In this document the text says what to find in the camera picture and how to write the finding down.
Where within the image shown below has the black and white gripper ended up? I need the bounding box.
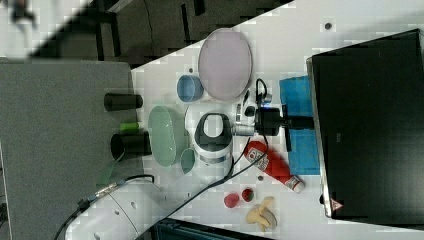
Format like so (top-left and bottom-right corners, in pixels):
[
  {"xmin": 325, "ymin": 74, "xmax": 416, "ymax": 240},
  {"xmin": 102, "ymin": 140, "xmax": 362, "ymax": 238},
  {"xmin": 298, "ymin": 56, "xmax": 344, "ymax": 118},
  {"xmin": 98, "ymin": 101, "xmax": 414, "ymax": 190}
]
[{"xmin": 255, "ymin": 107, "xmax": 314, "ymax": 136}]

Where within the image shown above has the red ketchup bottle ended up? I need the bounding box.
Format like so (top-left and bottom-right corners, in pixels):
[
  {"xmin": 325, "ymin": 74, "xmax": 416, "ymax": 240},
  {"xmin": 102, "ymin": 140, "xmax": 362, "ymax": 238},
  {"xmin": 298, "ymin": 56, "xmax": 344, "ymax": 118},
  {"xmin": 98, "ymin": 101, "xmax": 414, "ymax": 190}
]
[{"xmin": 244, "ymin": 141, "xmax": 305, "ymax": 193}]

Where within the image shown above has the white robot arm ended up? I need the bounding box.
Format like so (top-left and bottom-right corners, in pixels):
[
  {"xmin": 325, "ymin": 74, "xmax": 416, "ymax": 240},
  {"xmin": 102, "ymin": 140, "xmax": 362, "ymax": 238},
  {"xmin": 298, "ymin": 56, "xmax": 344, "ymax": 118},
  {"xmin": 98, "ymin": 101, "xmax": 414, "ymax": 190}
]
[{"xmin": 65, "ymin": 103, "xmax": 314, "ymax": 240}]

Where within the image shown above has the black toaster oven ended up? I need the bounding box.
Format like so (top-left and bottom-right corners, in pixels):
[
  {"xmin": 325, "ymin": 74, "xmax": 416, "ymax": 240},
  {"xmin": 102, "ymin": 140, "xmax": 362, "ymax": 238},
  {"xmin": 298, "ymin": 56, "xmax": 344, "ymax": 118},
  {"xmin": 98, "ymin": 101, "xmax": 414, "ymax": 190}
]
[{"xmin": 307, "ymin": 29, "xmax": 424, "ymax": 229}]

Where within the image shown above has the red green strawberry toy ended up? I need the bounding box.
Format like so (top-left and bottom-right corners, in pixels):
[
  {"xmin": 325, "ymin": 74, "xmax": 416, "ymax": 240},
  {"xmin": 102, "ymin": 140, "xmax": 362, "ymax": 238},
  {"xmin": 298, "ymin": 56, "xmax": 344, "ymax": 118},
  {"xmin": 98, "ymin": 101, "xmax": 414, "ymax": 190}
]
[{"xmin": 242, "ymin": 188, "xmax": 254, "ymax": 202}]

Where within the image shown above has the large grey round plate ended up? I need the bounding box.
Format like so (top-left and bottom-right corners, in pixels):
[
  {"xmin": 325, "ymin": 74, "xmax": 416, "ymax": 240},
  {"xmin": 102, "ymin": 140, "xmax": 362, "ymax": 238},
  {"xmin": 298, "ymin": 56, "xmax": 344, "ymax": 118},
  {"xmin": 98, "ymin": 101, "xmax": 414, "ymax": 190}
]
[{"xmin": 198, "ymin": 28, "xmax": 252, "ymax": 101}]

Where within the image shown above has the yellow banana toy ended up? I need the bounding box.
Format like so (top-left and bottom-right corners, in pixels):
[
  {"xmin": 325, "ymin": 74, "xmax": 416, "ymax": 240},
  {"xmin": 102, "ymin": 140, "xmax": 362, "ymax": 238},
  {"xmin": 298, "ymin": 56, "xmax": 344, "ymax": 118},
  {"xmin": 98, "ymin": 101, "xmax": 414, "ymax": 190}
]
[{"xmin": 245, "ymin": 196, "xmax": 277, "ymax": 232}]

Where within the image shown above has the red apple toy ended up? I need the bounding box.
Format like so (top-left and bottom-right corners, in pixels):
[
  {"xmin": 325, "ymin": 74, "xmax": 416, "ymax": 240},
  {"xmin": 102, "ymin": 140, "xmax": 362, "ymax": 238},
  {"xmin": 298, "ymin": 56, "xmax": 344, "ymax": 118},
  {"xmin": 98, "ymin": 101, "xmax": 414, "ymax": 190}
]
[{"xmin": 224, "ymin": 193, "xmax": 239, "ymax": 208}]

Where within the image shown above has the blue cup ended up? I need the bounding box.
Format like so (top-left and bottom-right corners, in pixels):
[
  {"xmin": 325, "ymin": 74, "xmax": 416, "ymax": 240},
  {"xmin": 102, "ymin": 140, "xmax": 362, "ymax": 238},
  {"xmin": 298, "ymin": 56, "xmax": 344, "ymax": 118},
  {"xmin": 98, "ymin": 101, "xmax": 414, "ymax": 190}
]
[{"xmin": 177, "ymin": 75, "xmax": 204, "ymax": 102}]

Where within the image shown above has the green mug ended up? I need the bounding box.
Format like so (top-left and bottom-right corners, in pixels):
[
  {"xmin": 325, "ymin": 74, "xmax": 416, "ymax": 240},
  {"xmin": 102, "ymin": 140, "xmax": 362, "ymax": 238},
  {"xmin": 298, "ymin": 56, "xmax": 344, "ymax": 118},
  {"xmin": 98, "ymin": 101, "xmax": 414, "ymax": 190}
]
[{"xmin": 180, "ymin": 148, "xmax": 195, "ymax": 174}]

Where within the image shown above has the green small bottle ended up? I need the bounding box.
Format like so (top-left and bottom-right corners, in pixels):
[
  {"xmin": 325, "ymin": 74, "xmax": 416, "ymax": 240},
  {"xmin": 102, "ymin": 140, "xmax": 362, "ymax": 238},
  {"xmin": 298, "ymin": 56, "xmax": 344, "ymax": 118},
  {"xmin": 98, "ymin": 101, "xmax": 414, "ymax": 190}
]
[{"xmin": 119, "ymin": 122, "xmax": 140, "ymax": 132}]

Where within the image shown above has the black cylinder near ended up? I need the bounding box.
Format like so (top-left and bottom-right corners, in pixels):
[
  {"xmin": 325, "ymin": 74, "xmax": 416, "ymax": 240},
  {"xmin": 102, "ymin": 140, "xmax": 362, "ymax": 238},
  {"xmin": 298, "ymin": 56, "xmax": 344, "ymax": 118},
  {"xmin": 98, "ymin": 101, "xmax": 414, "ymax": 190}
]
[{"xmin": 110, "ymin": 131, "xmax": 152, "ymax": 161}]

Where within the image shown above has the black cylinder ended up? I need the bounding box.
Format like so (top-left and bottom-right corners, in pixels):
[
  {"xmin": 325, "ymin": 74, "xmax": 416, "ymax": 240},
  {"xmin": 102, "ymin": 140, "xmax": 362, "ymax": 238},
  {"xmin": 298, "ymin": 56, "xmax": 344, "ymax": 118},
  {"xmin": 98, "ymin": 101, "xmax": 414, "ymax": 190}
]
[
  {"xmin": 104, "ymin": 93, "xmax": 143, "ymax": 111},
  {"xmin": 110, "ymin": 131, "xmax": 152, "ymax": 161}
]

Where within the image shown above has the black cylinder far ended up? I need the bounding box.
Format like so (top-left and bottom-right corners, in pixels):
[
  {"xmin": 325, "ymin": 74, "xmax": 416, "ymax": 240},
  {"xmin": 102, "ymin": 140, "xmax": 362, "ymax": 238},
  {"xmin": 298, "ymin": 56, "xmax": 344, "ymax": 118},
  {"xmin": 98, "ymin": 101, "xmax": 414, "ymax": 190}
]
[{"xmin": 104, "ymin": 93, "xmax": 143, "ymax": 111}]

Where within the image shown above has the black oven door handle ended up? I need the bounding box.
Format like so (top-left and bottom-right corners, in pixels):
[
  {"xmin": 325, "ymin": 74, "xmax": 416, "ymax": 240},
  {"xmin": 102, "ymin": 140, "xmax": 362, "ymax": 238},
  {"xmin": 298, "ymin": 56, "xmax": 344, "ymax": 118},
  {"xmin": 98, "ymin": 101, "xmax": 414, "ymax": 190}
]
[{"xmin": 281, "ymin": 104, "xmax": 292, "ymax": 152}]

